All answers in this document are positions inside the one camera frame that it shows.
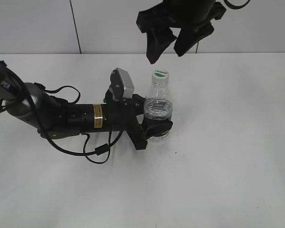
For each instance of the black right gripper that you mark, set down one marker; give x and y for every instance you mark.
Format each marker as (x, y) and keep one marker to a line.
(192, 16)

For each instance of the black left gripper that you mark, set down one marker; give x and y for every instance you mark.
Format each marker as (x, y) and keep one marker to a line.
(117, 116)

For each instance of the clear Cestbon water bottle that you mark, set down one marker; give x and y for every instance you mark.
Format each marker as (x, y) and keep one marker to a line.
(158, 102)

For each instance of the white green bottle cap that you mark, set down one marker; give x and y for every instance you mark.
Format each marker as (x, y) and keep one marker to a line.
(160, 76)

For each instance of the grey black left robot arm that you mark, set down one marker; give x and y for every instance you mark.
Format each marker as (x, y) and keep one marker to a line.
(56, 118)

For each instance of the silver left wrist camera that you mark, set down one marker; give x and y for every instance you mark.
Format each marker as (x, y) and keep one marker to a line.
(121, 84)

